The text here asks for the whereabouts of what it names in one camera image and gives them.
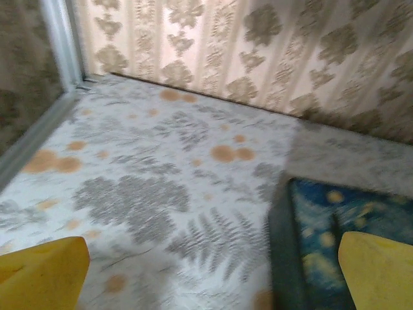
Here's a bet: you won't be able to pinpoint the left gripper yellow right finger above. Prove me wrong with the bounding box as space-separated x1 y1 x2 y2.
337 230 413 310

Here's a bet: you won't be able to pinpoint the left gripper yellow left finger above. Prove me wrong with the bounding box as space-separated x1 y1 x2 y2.
0 236 91 310

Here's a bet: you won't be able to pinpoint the blue starry painted box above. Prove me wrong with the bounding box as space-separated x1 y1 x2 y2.
268 176 413 310

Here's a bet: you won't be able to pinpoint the aluminium frame rail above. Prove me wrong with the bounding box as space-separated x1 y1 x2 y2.
0 87 81 191

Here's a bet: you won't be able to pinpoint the aluminium frame post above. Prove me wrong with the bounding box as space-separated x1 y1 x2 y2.
40 0 86 94

